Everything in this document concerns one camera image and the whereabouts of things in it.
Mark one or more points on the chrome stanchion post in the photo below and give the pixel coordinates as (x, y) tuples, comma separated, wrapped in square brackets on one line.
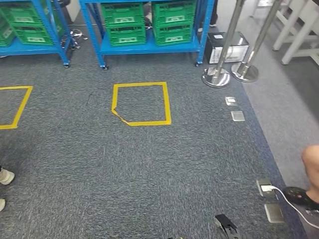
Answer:
[(245, 72), (215, 79)]

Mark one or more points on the black stool chrome base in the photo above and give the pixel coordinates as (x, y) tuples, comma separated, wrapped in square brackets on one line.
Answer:
[(75, 33)]

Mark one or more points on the metal floor socket plate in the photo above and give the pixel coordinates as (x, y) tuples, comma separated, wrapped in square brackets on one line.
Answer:
[(230, 101), (237, 116), (260, 193), (274, 213)]

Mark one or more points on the blue metal shelf rack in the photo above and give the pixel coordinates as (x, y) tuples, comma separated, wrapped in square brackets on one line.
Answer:
[(27, 49), (149, 47)]

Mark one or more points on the black silver box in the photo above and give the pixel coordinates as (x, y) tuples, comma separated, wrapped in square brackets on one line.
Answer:
[(214, 46)]

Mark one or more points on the torn yellow floor tape square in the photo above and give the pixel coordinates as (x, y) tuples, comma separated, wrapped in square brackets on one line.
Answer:
[(167, 102)]

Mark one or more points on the white panel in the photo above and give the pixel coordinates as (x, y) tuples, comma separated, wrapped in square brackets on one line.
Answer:
[(72, 10)]

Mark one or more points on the white frame furniture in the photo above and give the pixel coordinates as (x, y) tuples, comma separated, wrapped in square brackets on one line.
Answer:
[(298, 33)]

